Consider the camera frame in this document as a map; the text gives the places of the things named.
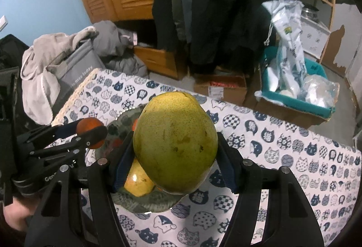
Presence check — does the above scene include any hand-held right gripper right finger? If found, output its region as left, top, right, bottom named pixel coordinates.
left=215, top=131, right=324, bottom=247

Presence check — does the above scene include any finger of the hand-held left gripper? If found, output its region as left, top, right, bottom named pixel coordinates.
left=17, top=119, right=81, bottom=146
left=30, top=125, right=108, bottom=160

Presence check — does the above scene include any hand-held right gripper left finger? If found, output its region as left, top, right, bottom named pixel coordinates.
left=24, top=130, right=136, bottom=247

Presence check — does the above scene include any small orange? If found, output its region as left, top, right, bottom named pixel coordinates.
left=76, top=118, right=108, bottom=149

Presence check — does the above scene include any yellow-green pear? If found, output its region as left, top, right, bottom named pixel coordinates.
left=124, top=158, right=155, bottom=198

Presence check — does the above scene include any green glass plate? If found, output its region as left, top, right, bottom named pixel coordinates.
left=95, top=104, right=186, bottom=213

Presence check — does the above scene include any yellow-green mango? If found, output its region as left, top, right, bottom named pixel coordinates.
left=133, top=91, right=219, bottom=194

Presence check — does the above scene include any person's left hand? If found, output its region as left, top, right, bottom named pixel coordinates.
left=3, top=195, right=41, bottom=232

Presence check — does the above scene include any beige clothing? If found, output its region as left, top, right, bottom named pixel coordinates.
left=20, top=27, right=99, bottom=126

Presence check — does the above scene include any grey fabric bag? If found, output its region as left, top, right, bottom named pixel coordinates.
left=45, top=40, right=104, bottom=112

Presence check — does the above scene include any cat print tablecloth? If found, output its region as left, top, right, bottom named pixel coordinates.
left=51, top=68, right=362, bottom=247

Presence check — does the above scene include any black backpack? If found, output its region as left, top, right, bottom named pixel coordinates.
left=0, top=35, right=31, bottom=134

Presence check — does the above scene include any brown cardboard box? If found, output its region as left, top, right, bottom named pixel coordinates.
left=243, top=94, right=331, bottom=129

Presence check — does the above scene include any cardboard box red label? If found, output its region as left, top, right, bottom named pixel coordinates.
left=194, top=73, right=248, bottom=106

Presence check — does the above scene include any teal plastic basket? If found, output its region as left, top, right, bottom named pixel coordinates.
left=259, top=46, right=336, bottom=120

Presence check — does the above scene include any grey clothing pile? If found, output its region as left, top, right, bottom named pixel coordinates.
left=92, top=20, right=149, bottom=78

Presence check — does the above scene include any wooden drawer box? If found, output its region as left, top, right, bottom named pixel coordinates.
left=133, top=45, right=179, bottom=80

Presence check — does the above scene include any clear plastic bag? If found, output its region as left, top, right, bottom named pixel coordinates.
left=300, top=74, right=340, bottom=109

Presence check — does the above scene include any white rice bag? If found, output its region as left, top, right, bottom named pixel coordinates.
left=262, top=0, right=307, bottom=97

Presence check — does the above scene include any black coat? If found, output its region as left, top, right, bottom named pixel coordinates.
left=152, top=0, right=279, bottom=72

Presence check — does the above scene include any white patterned box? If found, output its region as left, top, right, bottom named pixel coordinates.
left=300, top=16, right=331, bottom=56

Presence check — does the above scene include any steel pot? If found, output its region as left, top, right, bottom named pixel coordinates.
left=301, top=5, right=320, bottom=19

